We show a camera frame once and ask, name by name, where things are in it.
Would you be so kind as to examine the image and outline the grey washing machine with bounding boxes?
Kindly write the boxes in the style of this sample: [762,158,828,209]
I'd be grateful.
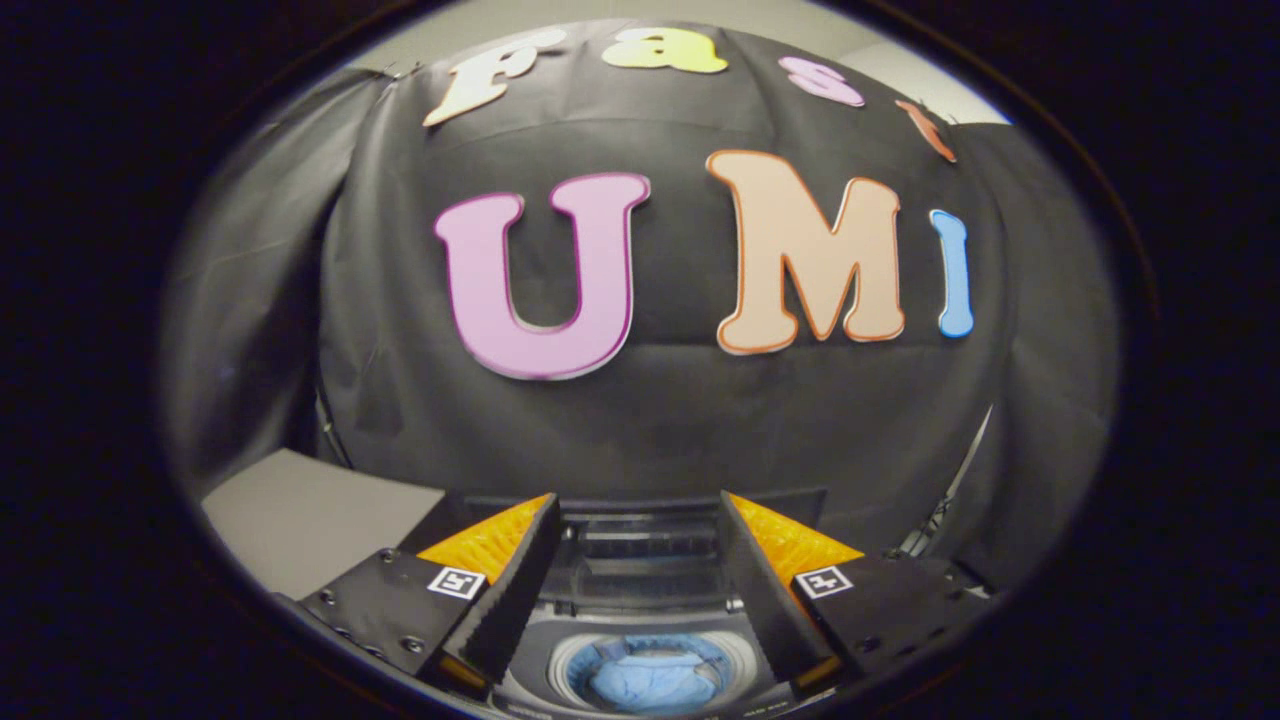
[490,560,843,717]

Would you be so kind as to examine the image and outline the white cabinet with dark top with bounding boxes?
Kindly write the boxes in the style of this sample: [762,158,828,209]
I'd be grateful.
[200,448,447,601]

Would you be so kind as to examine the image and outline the black backdrop cloth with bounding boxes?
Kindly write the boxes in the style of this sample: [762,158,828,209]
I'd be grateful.
[160,20,1121,601]

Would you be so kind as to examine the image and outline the black stand pole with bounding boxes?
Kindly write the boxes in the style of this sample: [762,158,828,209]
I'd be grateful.
[893,404,997,561]
[313,388,353,469]

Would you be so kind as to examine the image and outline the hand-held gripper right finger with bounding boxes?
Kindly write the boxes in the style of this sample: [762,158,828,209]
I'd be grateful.
[718,490,1001,701]

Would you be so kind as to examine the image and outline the light blue shirt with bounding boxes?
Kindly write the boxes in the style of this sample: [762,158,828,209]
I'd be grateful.
[570,633,736,713]

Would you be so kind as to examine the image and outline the dark washing machine lid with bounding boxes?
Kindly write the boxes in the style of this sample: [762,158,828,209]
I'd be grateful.
[440,488,829,613]

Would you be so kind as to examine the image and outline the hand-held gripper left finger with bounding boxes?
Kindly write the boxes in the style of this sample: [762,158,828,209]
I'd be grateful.
[275,492,563,703]

